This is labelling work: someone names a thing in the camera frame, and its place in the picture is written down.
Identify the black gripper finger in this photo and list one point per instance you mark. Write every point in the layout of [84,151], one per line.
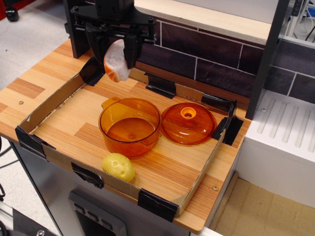
[100,39]
[132,50]

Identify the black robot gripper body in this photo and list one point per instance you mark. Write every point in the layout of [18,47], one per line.
[115,18]

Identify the white and orange toy sushi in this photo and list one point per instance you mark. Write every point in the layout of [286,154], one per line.
[114,62]

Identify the orange transparent plastic pot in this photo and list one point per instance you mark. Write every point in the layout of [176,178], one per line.
[130,126]

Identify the orange transparent pot lid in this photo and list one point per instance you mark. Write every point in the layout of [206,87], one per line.
[188,124]

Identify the cardboard fence with black tape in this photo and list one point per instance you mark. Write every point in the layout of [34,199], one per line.
[171,181]

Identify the light wooden shelf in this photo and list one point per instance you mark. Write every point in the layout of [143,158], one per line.
[218,22]

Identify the yellow toy potato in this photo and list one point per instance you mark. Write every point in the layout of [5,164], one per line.
[119,166]

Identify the grey oven control panel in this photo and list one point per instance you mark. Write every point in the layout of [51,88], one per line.
[95,221]

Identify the white toy sink drainboard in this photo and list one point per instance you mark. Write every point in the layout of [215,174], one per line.
[278,152]

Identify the dark grey vertical post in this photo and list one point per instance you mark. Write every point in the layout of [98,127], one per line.
[276,34]

